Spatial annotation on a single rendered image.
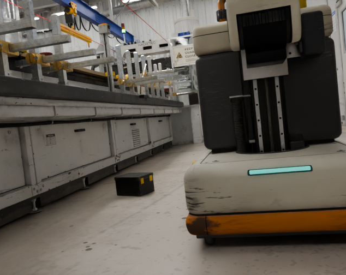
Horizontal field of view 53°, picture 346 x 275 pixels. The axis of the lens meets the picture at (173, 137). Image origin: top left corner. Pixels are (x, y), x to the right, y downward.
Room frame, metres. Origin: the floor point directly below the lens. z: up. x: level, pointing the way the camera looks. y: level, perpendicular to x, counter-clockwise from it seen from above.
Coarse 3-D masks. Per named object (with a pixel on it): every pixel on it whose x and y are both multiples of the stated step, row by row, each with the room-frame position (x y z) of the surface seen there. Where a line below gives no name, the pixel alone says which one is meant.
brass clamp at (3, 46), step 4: (0, 40) 1.47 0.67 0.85; (0, 44) 1.46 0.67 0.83; (4, 44) 1.50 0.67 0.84; (8, 44) 1.52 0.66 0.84; (0, 48) 1.47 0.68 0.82; (4, 48) 1.49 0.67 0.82; (8, 48) 1.52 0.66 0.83; (4, 52) 1.50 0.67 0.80; (8, 52) 1.51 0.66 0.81; (12, 52) 1.54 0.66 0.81; (16, 52) 1.57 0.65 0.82; (8, 56) 1.58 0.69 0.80; (12, 56) 1.58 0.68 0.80
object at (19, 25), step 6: (30, 18) 1.22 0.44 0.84; (0, 24) 1.25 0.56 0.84; (6, 24) 1.24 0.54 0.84; (12, 24) 1.24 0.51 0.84; (18, 24) 1.23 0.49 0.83; (24, 24) 1.23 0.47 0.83; (30, 24) 1.22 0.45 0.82; (36, 24) 1.25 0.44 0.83; (0, 30) 1.25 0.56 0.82; (6, 30) 1.24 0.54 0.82; (12, 30) 1.24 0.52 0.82; (18, 30) 1.24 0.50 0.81; (24, 30) 1.25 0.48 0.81
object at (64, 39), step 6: (54, 36) 1.48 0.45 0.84; (60, 36) 1.47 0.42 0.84; (66, 36) 1.47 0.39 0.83; (24, 42) 1.51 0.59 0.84; (30, 42) 1.50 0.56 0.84; (36, 42) 1.50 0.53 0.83; (42, 42) 1.49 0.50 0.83; (48, 42) 1.48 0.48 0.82; (54, 42) 1.48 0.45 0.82; (60, 42) 1.47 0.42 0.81; (66, 42) 1.48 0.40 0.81; (12, 48) 1.52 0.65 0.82; (18, 48) 1.51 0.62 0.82; (24, 48) 1.51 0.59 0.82; (30, 48) 1.51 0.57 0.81; (36, 48) 1.53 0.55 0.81
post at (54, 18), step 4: (52, 16) 1.98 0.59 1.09; (56, 16) 1.98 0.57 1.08; (52, 20) 1.98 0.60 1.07; (56, 20) 1.97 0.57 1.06; (52, 24) 1.98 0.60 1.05; (56, 24) 1.97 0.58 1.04; (52, 28) 1.98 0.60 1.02; (56, 28) 1.97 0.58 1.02; (60, 28) 2.00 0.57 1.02; (52, 32) 1.98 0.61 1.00; (56, 32) 1.97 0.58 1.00; (60, 32) 2.00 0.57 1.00; (60, 44) 1.98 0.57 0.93; (56, 48) 1.98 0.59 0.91; (60, 48) 1.97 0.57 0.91; (56, 52) 1.98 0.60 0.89; (60, 52) 1.97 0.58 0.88; (64, 60) 2.00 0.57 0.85; (60, 72) 1.98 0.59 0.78; (64, 72) 1.99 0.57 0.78; (60, 76) 1.98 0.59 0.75; (64, 76) 1.98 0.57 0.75; (60, 80) 1.98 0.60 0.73; (64, 80) 1.98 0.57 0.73
